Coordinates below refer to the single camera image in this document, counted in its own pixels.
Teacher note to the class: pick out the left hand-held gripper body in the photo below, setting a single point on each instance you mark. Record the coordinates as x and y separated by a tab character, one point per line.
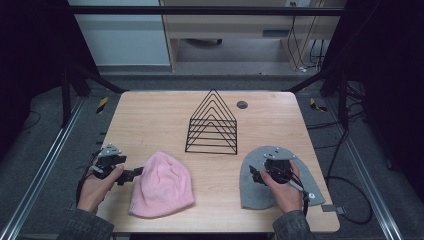
107	160

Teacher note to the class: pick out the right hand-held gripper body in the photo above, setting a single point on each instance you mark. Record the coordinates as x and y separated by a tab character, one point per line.
279	166

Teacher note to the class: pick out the gray knit beanie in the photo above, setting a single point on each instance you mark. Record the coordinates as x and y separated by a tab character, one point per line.
256	196

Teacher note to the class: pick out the pink knit beanie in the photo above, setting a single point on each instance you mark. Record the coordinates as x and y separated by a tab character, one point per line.
163	186

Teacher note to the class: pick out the person's left hand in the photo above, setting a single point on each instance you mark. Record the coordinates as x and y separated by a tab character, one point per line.
96	190

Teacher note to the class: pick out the person's right hand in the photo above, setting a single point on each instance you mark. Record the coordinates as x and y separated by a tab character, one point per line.
283	195

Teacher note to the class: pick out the yellow black striped tape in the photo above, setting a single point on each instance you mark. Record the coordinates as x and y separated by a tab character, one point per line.
102	104
316	105

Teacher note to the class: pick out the gray round table grommet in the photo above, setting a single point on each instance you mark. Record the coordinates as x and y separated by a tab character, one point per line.
242	105

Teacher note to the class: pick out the white cabinet panel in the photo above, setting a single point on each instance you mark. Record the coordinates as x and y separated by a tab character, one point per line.
123	40

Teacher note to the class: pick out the dark curtain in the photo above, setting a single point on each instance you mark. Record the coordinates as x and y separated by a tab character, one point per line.
30	60
390	83

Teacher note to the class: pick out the light wooden desk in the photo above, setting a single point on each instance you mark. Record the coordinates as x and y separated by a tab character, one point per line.
233	26

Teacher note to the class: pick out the aluminium floor rail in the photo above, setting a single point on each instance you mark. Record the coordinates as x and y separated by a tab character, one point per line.
370	186
43	160

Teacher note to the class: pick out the gray metal bracket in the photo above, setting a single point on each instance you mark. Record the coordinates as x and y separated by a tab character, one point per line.
333	209

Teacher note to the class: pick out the black frame strut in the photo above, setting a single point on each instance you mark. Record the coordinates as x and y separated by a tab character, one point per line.
333	78
83	80

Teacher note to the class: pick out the black horizontal frame bar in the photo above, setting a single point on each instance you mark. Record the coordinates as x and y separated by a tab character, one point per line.
200	10

